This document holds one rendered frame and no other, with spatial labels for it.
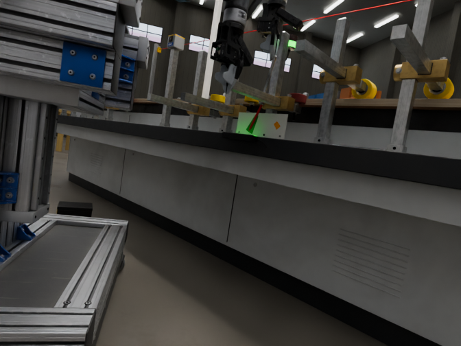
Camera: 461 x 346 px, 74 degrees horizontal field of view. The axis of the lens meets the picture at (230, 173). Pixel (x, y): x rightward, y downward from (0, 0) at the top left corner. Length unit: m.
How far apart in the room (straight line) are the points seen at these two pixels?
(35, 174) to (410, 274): 1.27
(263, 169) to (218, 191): 0.52
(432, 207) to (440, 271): 0.30
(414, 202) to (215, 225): 1.08
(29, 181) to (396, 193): 1.09
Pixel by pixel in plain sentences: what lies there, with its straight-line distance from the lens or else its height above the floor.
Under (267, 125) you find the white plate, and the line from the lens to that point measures 1.27.
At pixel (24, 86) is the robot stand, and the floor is 0.71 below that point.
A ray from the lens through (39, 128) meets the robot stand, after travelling 1.04.
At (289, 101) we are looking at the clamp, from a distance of 1.25.
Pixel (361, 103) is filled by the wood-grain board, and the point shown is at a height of 0.88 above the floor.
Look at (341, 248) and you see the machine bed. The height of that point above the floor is 0.30.
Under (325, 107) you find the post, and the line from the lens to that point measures 1.16.
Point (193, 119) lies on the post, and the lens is 1.63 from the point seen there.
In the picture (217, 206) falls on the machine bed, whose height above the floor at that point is 0.29.
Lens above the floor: 0.64
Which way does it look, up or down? 5 degrees down
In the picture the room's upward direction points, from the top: 9 degrees clockwise
